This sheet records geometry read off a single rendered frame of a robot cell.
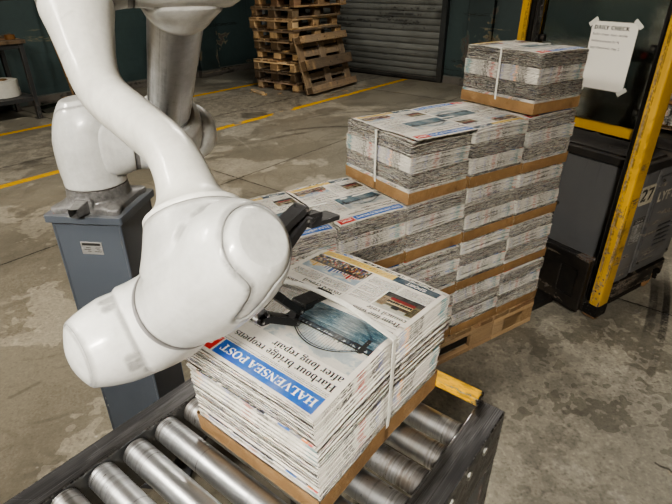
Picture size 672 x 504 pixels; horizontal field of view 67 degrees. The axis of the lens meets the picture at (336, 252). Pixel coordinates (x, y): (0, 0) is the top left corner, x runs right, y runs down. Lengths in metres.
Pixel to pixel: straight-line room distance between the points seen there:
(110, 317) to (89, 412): 1.78
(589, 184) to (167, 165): 2.49
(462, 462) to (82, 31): 0.87
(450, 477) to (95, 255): 1.03
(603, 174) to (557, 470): 1.42
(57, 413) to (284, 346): 1.69
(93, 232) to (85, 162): 0.18
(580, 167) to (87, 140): 2.27
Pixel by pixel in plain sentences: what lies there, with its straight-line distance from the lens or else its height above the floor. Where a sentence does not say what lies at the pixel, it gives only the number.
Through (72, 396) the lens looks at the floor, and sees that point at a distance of 2.44.
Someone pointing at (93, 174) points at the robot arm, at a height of 1.10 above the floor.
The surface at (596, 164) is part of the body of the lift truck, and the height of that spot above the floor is 0.73.
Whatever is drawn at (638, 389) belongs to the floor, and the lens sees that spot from 2.55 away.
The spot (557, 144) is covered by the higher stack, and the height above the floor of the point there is 0.92.
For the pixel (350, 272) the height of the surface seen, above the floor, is 1.03.
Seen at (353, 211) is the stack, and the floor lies 0.83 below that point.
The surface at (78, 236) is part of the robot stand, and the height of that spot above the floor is 0.94.
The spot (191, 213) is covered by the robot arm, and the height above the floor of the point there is 1.34.
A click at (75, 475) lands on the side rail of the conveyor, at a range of 1.02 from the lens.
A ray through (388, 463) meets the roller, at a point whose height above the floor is 0.80.
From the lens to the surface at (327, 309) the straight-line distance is 0.86.
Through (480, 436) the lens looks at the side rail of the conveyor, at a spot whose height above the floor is 0.80.
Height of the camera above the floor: 1.53
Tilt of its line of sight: 29 degrees down
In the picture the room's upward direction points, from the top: straight up
